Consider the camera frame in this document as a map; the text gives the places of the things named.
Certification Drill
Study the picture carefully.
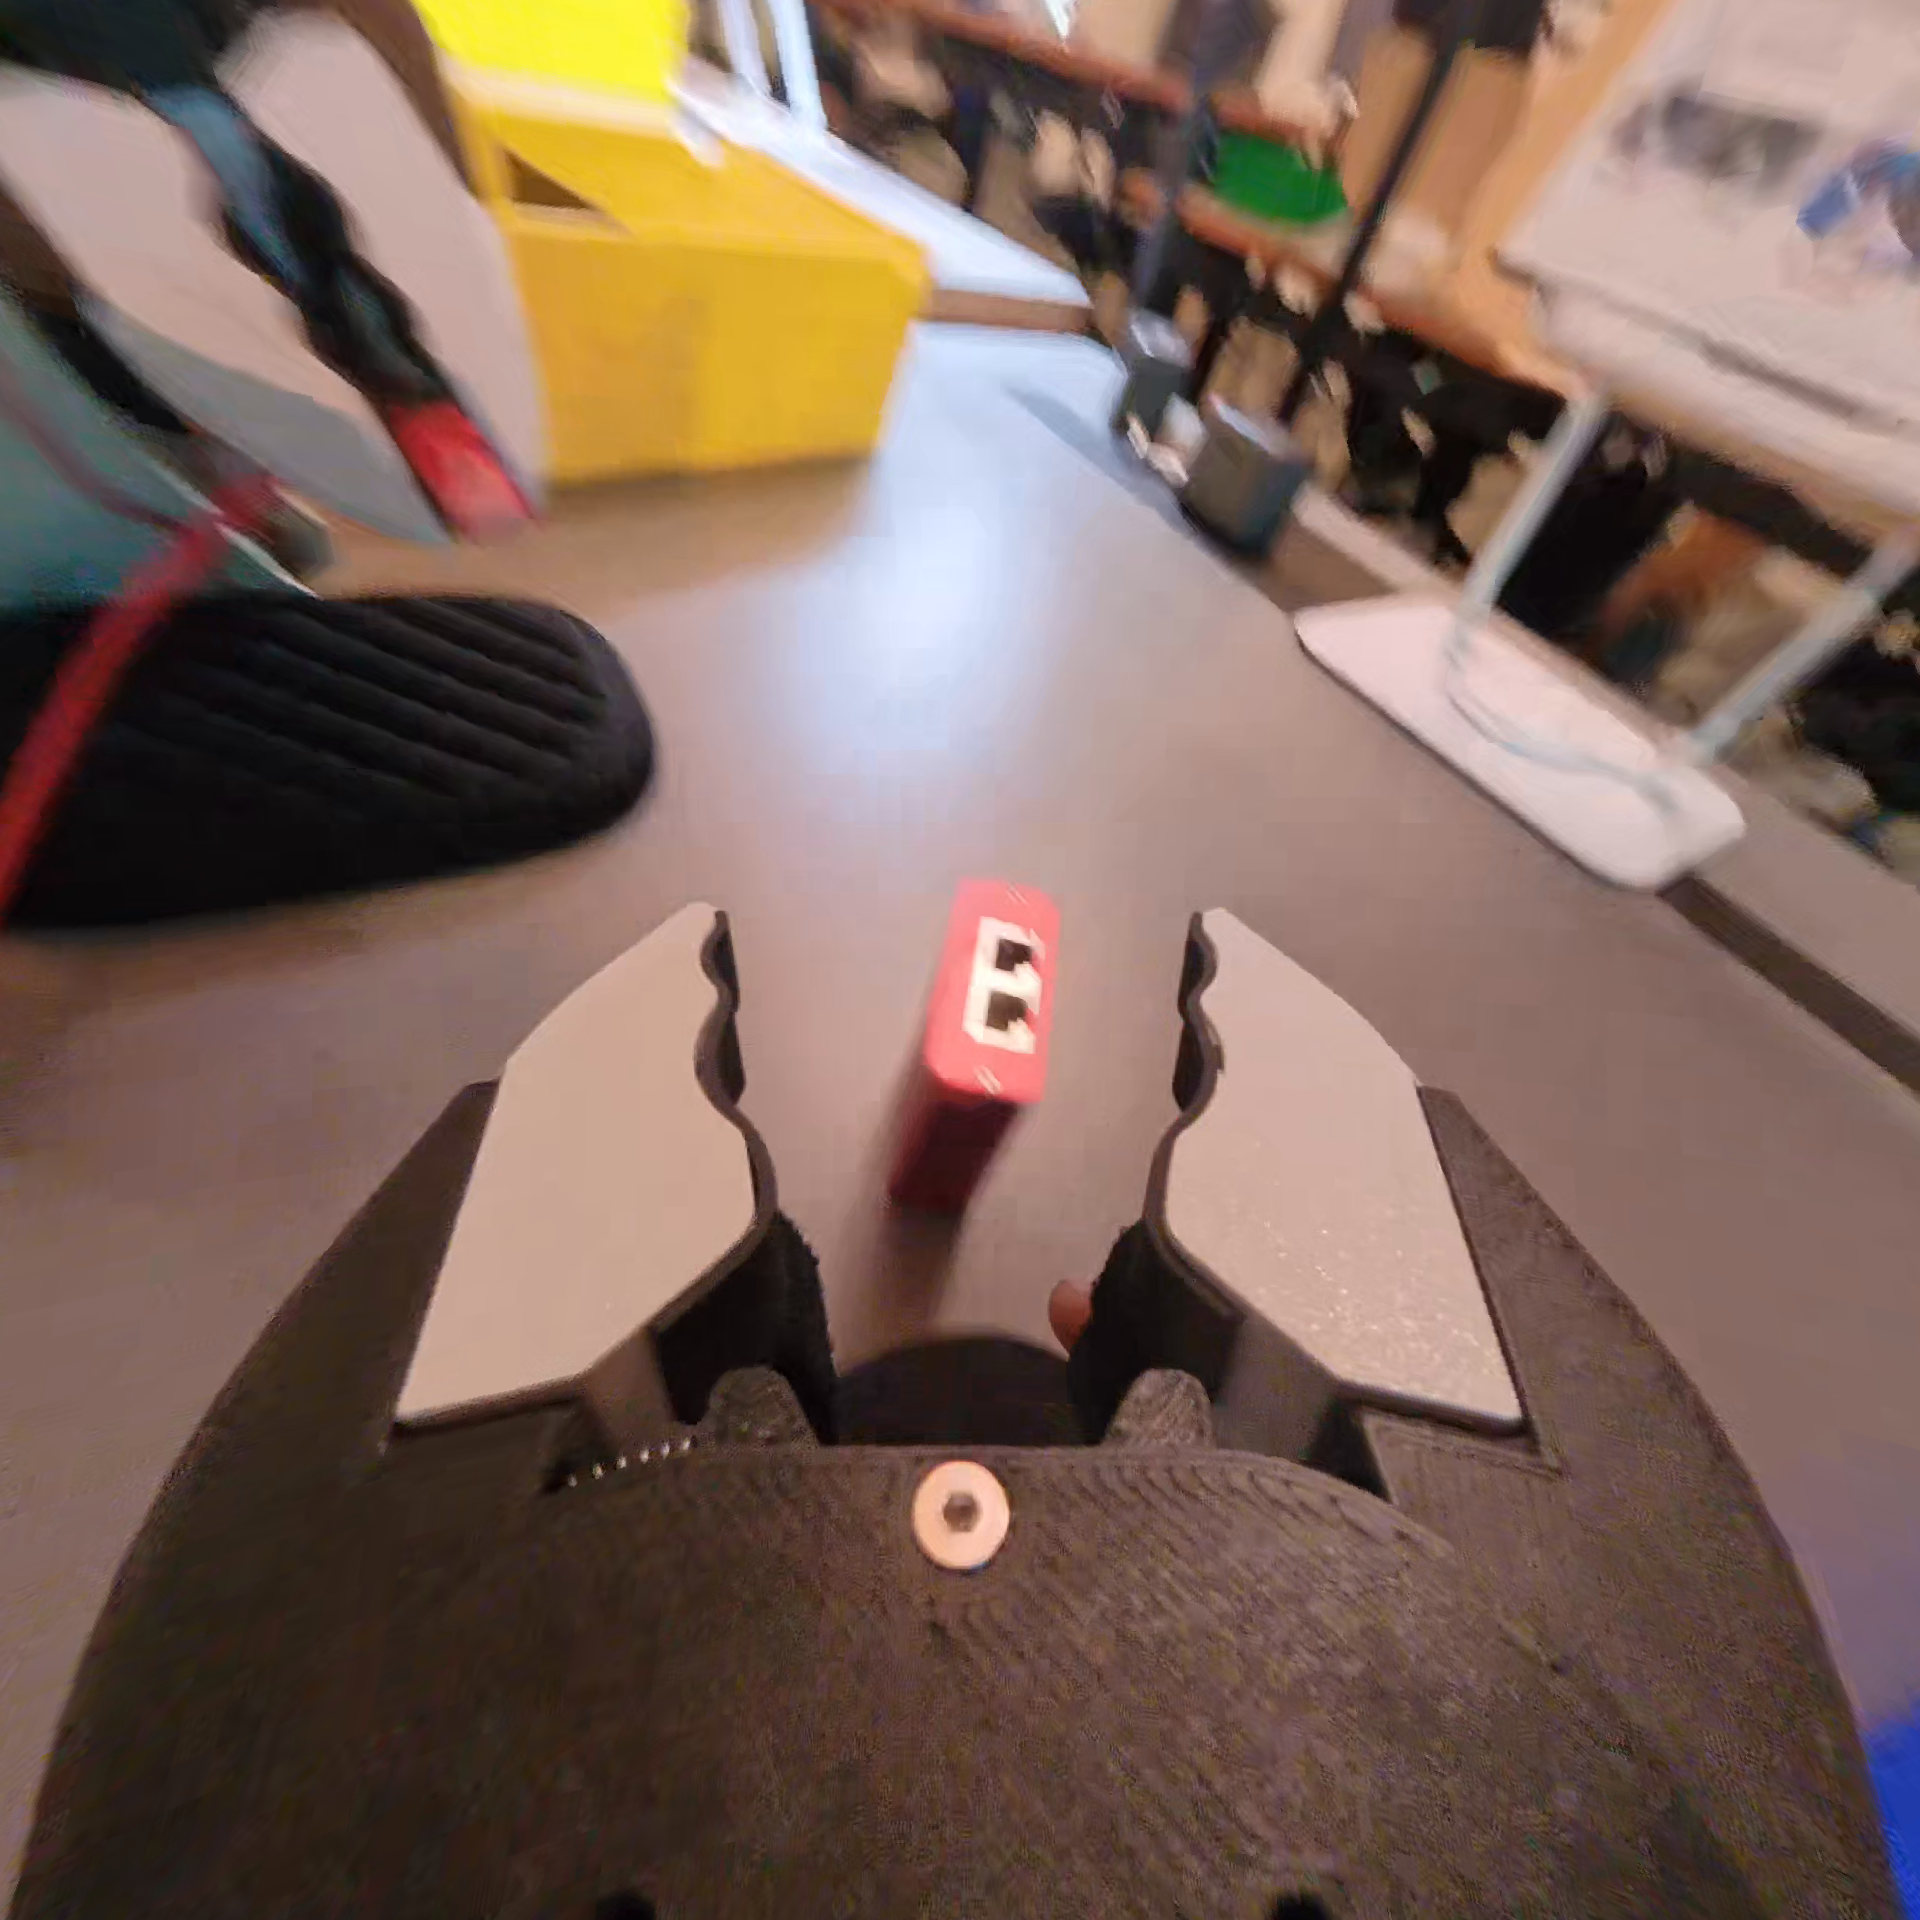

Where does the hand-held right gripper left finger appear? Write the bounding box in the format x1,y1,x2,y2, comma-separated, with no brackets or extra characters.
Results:
394,901,781,1424

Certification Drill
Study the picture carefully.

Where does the black padded wrist rest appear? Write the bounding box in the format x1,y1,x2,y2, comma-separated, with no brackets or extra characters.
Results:
0,591,658,933

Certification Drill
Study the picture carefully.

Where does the red ethernet cable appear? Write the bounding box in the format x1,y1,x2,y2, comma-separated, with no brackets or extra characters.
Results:
0,398,537,920

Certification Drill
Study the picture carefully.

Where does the grey desk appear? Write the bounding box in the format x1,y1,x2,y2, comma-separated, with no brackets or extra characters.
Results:
0,322,1920,1920

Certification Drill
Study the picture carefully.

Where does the tan printed poster board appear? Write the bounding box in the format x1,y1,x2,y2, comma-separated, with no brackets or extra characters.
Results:
1336,0,1920,531

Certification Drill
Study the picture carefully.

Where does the green box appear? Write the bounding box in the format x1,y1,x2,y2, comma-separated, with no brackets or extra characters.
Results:
1208,133,1353,231

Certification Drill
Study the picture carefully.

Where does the thick black pole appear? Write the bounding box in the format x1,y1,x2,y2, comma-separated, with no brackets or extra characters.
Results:
1275,0,1482,424

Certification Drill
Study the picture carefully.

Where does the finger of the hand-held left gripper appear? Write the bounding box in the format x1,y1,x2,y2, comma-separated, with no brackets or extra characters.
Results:
223,11,554,500
0,70,455,554

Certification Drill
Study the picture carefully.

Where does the black pole clamp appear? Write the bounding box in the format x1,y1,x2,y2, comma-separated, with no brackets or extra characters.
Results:
1119,307,1199,440

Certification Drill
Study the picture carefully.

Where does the dark grey box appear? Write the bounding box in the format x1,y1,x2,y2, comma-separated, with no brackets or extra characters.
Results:
1178,398,1316,559

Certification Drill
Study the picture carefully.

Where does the red ethernet splitter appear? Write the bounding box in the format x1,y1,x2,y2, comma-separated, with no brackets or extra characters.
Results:
887,877,1067,1215

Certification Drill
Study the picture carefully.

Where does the yellow plastic bin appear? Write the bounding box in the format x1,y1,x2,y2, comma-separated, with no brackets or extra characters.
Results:
450,66,929,484
412,0,695,99

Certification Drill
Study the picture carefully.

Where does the person's left forearm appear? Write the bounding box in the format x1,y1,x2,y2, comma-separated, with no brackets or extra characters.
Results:
0,300,308,616

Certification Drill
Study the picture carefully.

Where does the wooden table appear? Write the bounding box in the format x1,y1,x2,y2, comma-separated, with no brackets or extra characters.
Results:
1119,165,1594,399

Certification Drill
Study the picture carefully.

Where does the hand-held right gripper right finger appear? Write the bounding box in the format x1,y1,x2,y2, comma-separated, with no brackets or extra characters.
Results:
1147,903,1528,1431

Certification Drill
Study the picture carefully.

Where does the white document stand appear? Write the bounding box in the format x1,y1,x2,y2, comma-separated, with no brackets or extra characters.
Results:
1295,382,1920,891

